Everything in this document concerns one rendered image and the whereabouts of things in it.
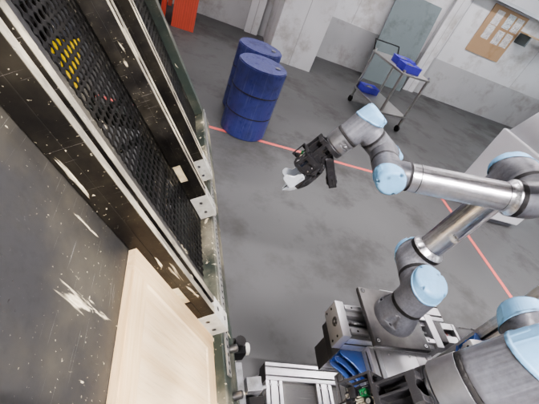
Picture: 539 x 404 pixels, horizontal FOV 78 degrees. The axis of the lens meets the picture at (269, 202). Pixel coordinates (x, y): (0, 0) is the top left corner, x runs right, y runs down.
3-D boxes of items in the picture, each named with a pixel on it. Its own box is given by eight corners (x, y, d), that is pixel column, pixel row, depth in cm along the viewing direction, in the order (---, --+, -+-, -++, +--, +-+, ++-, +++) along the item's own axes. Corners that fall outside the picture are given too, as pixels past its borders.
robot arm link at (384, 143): (383, 183, 95) (361, 156, 91) (379, 163, 103) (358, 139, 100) (409, 168, 91) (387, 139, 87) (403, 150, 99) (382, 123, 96)
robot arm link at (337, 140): (350, 138, 100) (357, 153, 94) (338, 147, 102) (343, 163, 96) (335, 122, 96) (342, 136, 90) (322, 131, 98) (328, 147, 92)
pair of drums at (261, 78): (273, 111, 474) (295, 54, 424) (259, 147, 385) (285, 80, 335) (228, 93, 468) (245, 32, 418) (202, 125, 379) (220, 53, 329)
